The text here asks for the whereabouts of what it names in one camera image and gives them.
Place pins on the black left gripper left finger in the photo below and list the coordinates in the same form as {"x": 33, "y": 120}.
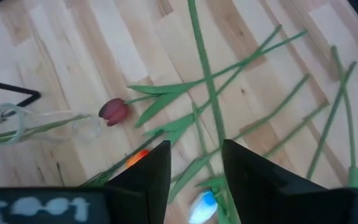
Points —
{"x": 73, "y": 205}

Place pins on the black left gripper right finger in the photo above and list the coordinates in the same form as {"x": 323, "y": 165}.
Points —
{"x": 291, "y": 202}

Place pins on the yellow orange-tipped artificial tulip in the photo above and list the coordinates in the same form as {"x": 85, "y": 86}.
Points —
{"x": 208, "y": 77}

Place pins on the dark maroon artificial tulip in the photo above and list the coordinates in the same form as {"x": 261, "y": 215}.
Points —
{"x": 113, "y": 111}

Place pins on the clear glass vase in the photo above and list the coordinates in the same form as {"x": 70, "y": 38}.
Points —
{"x": 85, "y": 127}

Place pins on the wooden shelf with black frame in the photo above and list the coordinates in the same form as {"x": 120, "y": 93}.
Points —
{"x": 11, "y": 86}

